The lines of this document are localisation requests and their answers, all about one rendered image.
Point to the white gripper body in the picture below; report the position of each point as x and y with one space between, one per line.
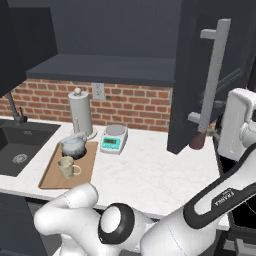
233 126

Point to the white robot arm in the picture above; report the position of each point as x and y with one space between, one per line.
173 233

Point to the beige ceramic mug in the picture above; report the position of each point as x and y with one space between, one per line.
66 167

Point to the brown wooden tray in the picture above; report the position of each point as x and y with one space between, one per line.
55 173

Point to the brown round jar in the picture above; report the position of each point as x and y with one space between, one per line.
198 140

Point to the teal and white kitchen scale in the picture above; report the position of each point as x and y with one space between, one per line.
113 140

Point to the white paper towel roll holder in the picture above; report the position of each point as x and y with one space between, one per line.
80 111

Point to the dark sink basin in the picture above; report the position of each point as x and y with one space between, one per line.
20 146

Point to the dark metal tap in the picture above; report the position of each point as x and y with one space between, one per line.
15 111

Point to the dark base cupboard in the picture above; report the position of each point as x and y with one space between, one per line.
15 226

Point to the dark open wall cabinet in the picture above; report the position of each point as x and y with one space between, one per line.
106 70

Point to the white wall socket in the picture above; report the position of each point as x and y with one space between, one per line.
98 91

